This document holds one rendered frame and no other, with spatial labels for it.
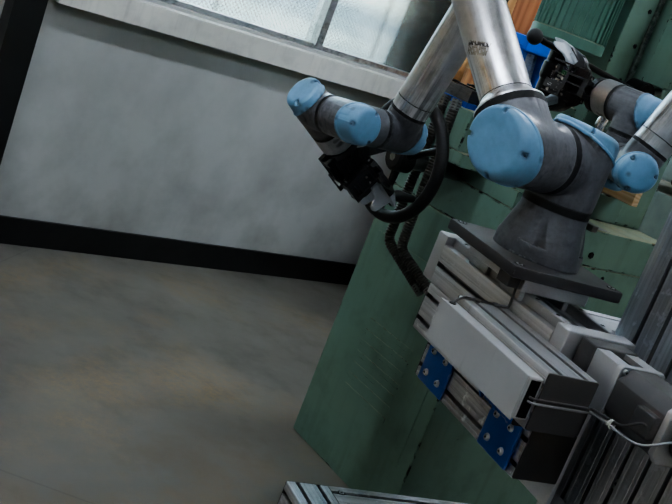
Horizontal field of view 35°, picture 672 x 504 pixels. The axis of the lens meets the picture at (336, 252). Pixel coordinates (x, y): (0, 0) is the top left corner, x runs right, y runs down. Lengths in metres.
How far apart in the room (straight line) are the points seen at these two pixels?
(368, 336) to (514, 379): 1.16
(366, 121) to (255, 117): 1.82
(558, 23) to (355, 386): 0.99
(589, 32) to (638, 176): 0.60
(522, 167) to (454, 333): 0.27
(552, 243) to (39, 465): 1.16
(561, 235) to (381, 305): 0.93
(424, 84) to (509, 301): 0.48
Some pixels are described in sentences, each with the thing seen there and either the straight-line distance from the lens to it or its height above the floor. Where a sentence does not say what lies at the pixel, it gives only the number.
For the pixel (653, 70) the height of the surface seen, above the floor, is 1.18.
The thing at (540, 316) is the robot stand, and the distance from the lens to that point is 1.67.
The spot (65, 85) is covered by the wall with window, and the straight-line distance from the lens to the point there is 3.37.
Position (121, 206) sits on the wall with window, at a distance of 3.60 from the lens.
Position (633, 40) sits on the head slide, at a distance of 2.61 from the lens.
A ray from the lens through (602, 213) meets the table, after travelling 2.36.
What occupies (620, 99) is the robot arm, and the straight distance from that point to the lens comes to 2.12.
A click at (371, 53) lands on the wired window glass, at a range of 4.04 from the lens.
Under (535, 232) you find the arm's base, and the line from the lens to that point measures 1.73.
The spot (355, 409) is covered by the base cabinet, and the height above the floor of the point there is 0.17.
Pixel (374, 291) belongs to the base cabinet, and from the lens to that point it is 2.61.
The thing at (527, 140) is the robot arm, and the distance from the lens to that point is 1.60.
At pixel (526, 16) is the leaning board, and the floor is 1.23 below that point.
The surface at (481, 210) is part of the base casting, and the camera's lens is 2.38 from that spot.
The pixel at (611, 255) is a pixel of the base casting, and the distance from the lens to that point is 2.59.
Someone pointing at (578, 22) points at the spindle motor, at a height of 1.22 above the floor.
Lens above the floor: 1.13
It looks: 14 degrees down
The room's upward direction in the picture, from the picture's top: 21 degrees clockwise
